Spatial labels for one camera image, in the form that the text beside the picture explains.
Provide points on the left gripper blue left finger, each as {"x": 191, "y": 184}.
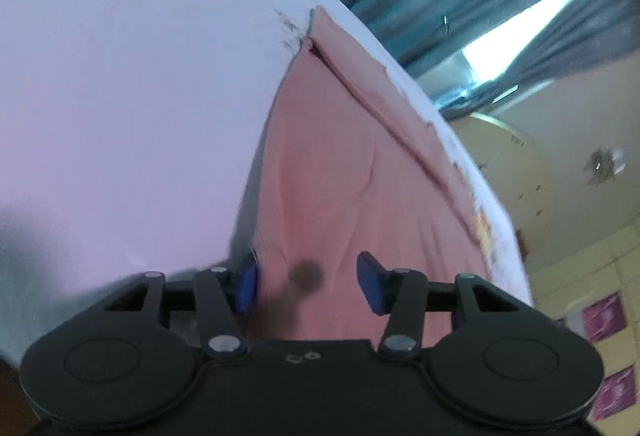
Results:
{"x": 224, "y": 296}

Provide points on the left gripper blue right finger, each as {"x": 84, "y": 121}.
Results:
{"x": 400, "y": 295}

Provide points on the pink knit garment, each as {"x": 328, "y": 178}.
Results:
{"x": 349, "y": 167}

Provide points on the cream round headboard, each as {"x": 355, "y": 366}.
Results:
{"x": 517, "y": 171}

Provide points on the floral bed sheet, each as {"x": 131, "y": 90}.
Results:
{"x": 132, "y": 137}

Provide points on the blue curtain right panel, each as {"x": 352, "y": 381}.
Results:
{"x": 585, "y": 34}

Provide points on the wall flower ornament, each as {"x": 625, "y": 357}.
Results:
{"x": 604, "y": 165}

